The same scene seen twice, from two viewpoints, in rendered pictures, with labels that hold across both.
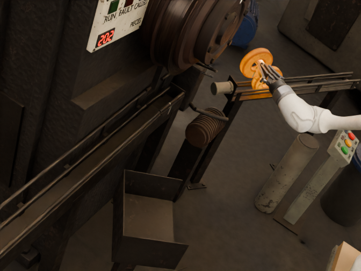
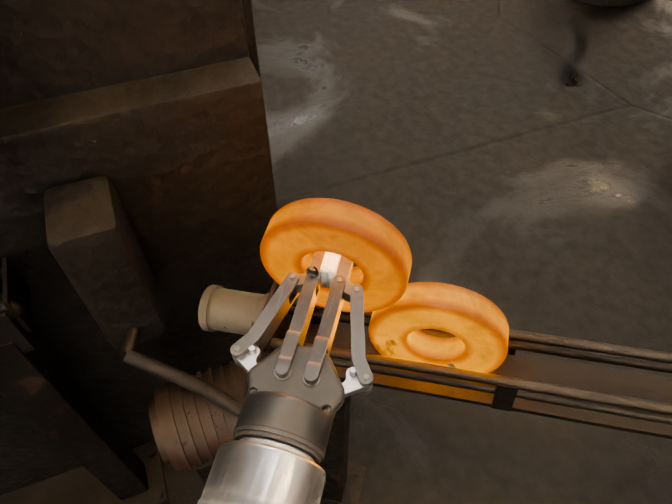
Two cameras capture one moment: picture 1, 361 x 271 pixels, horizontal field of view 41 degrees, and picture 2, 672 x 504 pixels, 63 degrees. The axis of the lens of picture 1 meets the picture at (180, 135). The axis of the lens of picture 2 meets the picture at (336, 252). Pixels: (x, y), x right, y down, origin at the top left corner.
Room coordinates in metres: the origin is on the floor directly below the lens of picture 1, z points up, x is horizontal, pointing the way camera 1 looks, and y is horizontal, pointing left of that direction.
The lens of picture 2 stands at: (1.81, -0.46, 1.26)
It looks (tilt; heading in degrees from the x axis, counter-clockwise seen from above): 51 degrees down; 55
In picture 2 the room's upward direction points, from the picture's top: straight up
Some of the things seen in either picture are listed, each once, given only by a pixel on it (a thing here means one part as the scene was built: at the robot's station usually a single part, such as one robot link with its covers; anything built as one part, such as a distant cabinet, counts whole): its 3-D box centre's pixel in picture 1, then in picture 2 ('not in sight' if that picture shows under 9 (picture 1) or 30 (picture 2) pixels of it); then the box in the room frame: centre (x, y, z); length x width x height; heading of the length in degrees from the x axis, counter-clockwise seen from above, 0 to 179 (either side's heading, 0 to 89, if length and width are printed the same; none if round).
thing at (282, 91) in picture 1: (283, 95); (265, 490); (1.84, -0.33, 0.82); 0.09 x 0.06 x 0.09; 131
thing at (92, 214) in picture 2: (186, 83); (110, 266); (1.83, 0.07, 0.68); 0.11 x 0.08 x 0.24; 76
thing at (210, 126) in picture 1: (191, 155); (248, 451); (1.88, -0.09, 0.27); 0.22 x 0.13 x 0.53; 166
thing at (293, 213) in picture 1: (317, 182); not in sight; (2.07, -0.76, 0.31); 0.24 x 0.16 x 0.62; 166
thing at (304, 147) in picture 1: (284, 175); not in sight; (2.07, -0.60, 0.26); 0.12 x 0.12 x 0.52
